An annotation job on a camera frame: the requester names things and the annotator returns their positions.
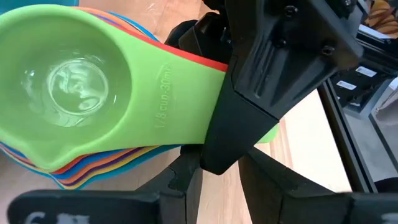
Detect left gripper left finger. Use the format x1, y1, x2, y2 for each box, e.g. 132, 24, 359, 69
7, 146, 203, 224

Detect black metal table frame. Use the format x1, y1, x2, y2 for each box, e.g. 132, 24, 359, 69
317, 27, 398, 194

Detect green measuring cup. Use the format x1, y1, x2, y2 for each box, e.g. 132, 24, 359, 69
0, 4, 280, 172

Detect teal plastic basket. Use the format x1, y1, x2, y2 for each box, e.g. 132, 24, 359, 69
0, 0, 79, 15

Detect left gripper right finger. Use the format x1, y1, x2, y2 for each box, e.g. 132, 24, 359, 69
238, 147, 398, 224

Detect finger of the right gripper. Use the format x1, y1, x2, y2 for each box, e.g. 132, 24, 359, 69
200, 0, 364, 175
164, 12, 233, 65

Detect red measuring cup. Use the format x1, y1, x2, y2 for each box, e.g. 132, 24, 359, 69
49, 12, 229, 175

